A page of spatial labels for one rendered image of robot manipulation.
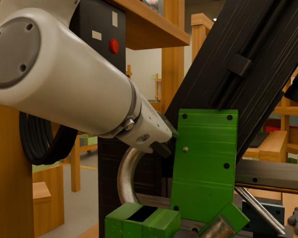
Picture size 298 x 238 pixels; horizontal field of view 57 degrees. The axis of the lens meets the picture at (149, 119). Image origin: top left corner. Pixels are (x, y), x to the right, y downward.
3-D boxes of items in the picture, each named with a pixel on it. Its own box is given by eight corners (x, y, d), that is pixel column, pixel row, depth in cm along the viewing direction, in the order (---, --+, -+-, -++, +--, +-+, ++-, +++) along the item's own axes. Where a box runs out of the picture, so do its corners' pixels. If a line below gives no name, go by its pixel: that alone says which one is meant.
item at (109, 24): (127, 75, 67) (127, 11, 66) (82, 68, 51) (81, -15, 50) (86, 76, 72) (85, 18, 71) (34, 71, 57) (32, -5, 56)
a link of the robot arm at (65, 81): (58, 99, 36) (96, 149, 32) (-45, 55, 24) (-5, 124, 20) (101, 51, 35) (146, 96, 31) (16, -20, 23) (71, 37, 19)
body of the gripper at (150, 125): (154, 115, 32) (181, 133, 42) (112, 60, 37) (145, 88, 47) (108, 155, 33) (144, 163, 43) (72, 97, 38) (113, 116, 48)
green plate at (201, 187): (237, 221, 54) (242, 118, 58) (231, 228, 47) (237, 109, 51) (181, 211, 59) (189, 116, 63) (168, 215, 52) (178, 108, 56)
